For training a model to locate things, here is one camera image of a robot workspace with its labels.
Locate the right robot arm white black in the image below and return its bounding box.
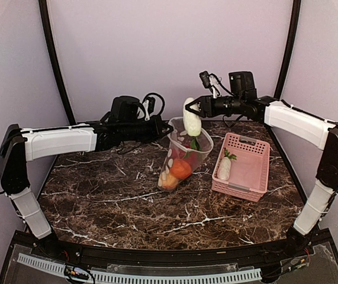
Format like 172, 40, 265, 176
184, 95, 338, 257

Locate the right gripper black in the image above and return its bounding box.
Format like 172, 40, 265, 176
186, 94, 244, 118

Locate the white slotted cable duct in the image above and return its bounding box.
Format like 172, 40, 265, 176
17, 253, 262, 283

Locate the left black frame post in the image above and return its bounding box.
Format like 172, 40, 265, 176
38, 0, 76, 125

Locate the black front rail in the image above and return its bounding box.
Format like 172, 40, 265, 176
39, 240, 288, 267

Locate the bright red tomato toy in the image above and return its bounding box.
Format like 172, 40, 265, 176
178, 146, 201, 170

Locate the left camera cable black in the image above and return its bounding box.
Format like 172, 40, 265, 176
142, 92, 165, 121

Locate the right black frame post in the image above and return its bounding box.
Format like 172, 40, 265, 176
273, 0, 301, 99

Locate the circuit board with leds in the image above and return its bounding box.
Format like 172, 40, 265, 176
64, 266, 90, 281

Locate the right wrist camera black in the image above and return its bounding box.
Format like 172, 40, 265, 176
228, 71, 257, 101

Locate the orange tangerine toy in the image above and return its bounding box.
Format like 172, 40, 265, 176
170, 159, 192, 179

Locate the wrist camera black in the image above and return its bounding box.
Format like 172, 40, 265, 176
108, 95, 140, 123
228, 71, 257, 101

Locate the yellow peach toy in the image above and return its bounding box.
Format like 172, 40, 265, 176
158, 172, 179, 191

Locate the white radish toy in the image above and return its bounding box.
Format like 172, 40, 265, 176
217, 157, 231, 180
183, 97, 202, 137

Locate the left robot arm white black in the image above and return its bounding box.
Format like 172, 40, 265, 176
0, 115, 173, 258

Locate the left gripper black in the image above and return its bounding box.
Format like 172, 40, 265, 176
121, 114, 174, 143

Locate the clear polka dot zip bag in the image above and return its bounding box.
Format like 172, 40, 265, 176
157, 117, 214, 192

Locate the black frame post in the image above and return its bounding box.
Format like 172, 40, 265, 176
273, 0, 301, 99
38, 0, 76, 125

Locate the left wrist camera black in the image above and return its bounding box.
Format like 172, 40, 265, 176
108, 95, 140, 123

